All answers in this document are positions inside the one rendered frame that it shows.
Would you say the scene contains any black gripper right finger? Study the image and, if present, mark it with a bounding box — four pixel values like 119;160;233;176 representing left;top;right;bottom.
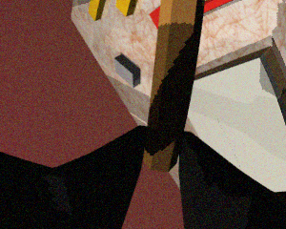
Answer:
178;131;286;229

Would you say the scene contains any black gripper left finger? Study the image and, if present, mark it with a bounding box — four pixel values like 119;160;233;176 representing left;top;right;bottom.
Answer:
0;125;147;229

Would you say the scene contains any yellow flat bar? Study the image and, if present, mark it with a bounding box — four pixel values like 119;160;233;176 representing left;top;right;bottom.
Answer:
89;0;105;22
115;0;136;16

